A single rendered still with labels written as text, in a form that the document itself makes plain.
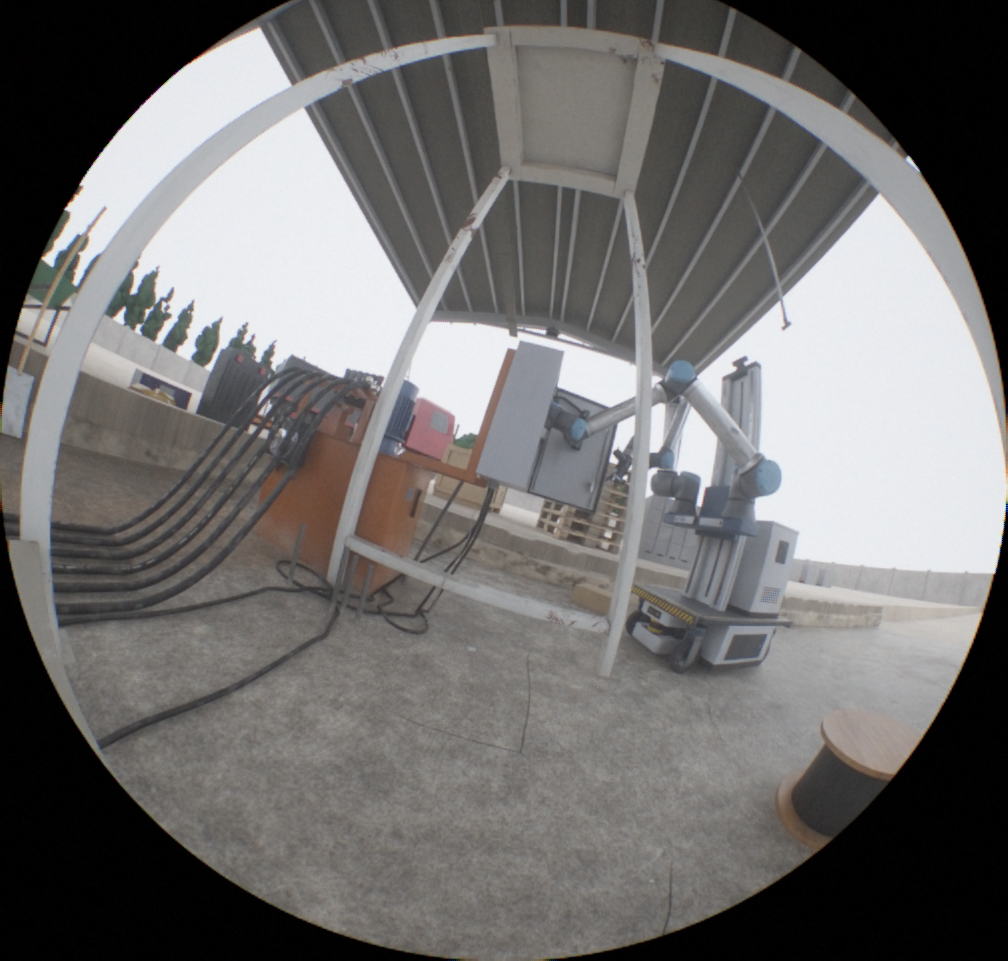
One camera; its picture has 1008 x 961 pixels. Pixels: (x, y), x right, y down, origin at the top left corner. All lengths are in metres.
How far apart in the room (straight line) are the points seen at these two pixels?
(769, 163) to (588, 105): 3.25
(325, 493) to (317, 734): 1.04
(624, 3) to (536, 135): 3.01
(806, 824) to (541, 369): 1.76
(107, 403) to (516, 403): 2.36
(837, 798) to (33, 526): 1.54
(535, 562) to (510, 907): 2.49
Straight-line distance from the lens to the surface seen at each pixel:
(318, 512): 1.49
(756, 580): 1.86
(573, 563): 2.76
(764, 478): 1.45
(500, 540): 2.72
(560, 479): 1.65
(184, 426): 2.55
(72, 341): 0.65
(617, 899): 0.70
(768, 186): 4.99
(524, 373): 1.30
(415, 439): 10.85
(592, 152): 2.08
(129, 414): 2.40
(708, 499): 1.98
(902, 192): 0.50
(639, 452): 1.18
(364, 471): 1.26
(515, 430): 1.22
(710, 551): 1.98
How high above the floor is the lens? 0.58
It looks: 8 degrees up
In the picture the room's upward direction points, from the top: 17 degrees clockwise
